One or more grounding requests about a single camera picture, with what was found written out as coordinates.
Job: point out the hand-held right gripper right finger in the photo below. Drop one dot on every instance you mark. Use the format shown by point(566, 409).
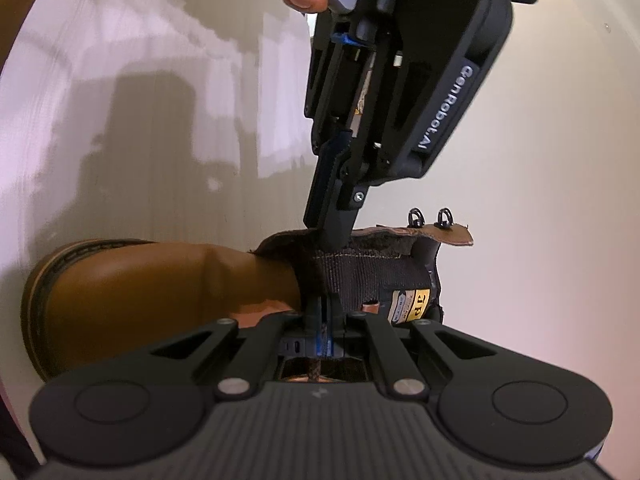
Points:
point(336, 332)

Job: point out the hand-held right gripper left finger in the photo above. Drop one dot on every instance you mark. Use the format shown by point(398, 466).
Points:
point(315, 340)

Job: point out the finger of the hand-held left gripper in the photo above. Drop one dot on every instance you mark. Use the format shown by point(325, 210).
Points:
point(325, 180)
point(350, 210)

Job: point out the brown leather boot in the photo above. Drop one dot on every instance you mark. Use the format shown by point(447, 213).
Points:
point(150, 290)

